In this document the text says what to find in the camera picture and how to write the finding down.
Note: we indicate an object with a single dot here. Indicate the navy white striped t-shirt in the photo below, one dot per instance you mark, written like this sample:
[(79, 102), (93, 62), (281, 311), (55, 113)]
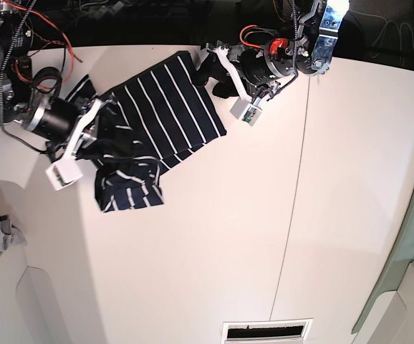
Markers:
[(171, 118)]

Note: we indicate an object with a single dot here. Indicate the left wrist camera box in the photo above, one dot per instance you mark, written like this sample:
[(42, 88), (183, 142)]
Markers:
[(248, 112)]

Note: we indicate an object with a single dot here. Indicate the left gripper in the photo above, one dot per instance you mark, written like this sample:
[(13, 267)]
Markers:
[(248, 72)]

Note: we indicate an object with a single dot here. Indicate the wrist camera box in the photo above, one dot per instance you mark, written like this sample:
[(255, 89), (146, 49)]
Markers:
[(248, 112), (63, 173)]

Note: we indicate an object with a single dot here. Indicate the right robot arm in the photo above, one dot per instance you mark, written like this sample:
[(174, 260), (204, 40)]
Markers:
[(19, 83)]

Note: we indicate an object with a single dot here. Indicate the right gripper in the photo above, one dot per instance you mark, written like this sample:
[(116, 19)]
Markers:
[(79, 132)]

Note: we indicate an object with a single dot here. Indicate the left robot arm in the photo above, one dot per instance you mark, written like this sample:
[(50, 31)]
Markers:
[(313, 25)]

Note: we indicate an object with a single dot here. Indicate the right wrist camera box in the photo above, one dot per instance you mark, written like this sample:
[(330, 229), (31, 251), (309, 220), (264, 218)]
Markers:
[(63, 173)]

